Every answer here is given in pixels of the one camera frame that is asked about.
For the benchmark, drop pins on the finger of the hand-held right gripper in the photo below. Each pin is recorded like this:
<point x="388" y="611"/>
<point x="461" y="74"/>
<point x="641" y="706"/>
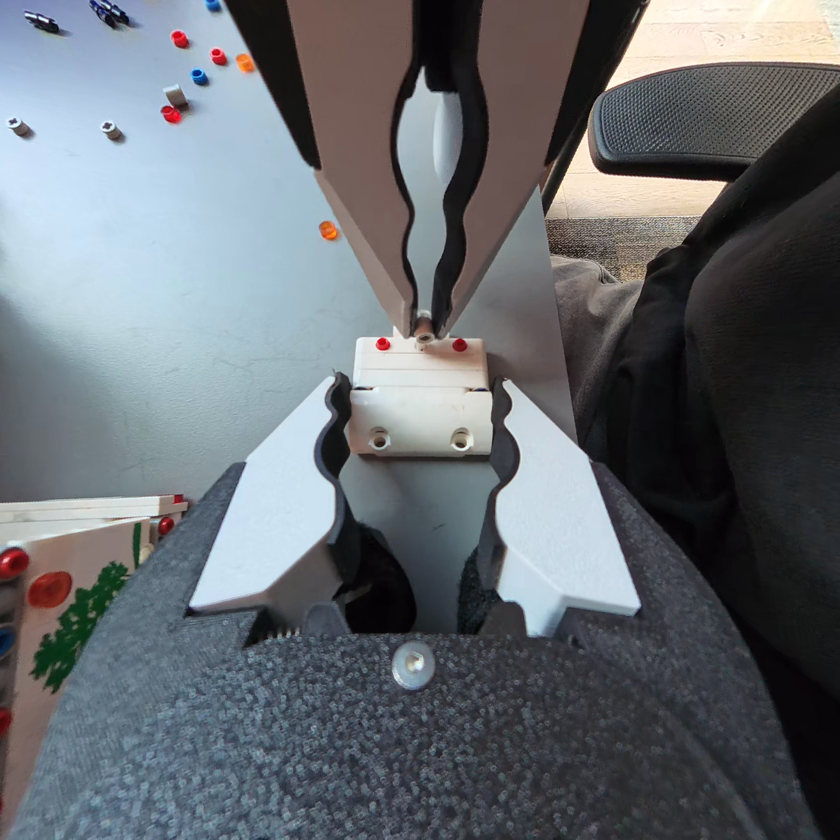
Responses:
<point x="354" y="98"/>
<point x="518" y="98"/>

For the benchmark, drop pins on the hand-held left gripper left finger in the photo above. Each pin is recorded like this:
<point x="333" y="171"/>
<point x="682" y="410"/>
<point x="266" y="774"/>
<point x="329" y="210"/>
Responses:
<point x="275" y="512"/>

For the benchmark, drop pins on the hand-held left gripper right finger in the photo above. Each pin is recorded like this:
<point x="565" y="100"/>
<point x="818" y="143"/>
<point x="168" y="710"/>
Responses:
<point x="558" y="525"/>

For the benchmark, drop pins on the white lego block assembly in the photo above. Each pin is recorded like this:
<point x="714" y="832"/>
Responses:
<point x="420" y="413"/>

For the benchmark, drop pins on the small grey lego pin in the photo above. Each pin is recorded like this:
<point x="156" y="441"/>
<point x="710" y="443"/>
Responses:
<point x="425" y="336"/>

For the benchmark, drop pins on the orange round lego stud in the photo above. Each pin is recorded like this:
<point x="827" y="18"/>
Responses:
<point x="245" y="63"/>
<point x="328" y="230"/>

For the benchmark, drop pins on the red round lego stud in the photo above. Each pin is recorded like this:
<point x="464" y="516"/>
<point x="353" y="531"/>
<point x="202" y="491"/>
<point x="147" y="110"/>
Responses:
<point x="180" y="39"/>
<point x="171" y="115"/>
<point x="218" y="56"/>

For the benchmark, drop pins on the grey lego connector piece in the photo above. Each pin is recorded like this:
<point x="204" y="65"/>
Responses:
<point x="176" y="96"/>

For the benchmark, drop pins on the blue black lego pins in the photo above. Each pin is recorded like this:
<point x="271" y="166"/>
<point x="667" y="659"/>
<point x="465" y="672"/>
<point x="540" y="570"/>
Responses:
<point x="108" y="13"/>

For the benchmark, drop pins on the grey lego bush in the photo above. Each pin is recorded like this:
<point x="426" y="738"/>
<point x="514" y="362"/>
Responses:
<point x="18" y="126"/>
<point x="111" y="130"/>

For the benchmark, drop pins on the white lego container tree print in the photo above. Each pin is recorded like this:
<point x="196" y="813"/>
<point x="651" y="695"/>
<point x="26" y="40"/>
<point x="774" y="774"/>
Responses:
<point x="72" y="564"/>

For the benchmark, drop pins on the black lego pin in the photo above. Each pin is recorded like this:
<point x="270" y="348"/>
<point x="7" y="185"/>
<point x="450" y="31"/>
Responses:
<point x="42" y="21"/>

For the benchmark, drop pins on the grey patterned rug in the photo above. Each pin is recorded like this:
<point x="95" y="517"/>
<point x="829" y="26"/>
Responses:
<point x="610" y="239"/>

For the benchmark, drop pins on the black mesh chair armrest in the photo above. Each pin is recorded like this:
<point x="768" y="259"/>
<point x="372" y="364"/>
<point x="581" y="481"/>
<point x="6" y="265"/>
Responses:
<point x="689" y="118"/>

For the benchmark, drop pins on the person's grey trousers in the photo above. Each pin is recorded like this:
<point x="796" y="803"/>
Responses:
<point x="590" y="315"/>

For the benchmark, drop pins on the person's black jacket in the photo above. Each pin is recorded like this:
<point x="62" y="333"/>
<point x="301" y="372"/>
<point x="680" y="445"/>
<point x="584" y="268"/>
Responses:
<point x="754" y="394"/>

